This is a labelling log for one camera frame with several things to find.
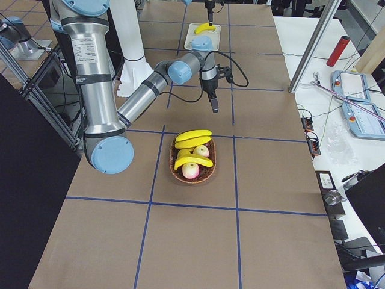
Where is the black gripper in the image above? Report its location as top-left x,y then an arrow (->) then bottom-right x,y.
204,0 -> 215,25
203,78 -> 219,113

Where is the yellow banana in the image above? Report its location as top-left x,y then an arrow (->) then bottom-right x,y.
174,136 -> 211,149
194,23 -> 217,34
176,129 -> 212,142
174,154 -> 214,170

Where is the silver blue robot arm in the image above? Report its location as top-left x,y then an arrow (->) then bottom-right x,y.
50,1 -> 220,174

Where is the brown wicker fruit basket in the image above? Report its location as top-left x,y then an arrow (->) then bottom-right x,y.
169,129 -> 217,184

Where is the white rectangular bear tray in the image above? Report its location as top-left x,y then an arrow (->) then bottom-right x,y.
184,23 -> 221,51

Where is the pink yellow apple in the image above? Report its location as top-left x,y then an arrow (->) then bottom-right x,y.
182,163 -> 200,179
193,144 -> 209,158

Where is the silver reacher grabber stick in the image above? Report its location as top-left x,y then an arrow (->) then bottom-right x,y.
310,80 -> 385,122

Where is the red water bottle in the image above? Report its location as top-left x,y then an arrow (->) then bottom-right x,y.
326,36 -> 350,67

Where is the clear plastic wrap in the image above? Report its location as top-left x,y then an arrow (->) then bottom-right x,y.
326,122 -> 357,166

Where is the upper blue teach pendant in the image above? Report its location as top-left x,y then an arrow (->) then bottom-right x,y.
331,70 -> 371,102

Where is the beige wooden board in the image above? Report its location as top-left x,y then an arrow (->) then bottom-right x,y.
355,39 -> 384,74

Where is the black monitor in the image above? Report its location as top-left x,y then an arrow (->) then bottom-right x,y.
345,167 -> 384,252

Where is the silver aluminium frame post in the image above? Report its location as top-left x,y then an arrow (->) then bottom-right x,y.
289,0 -> 342,93

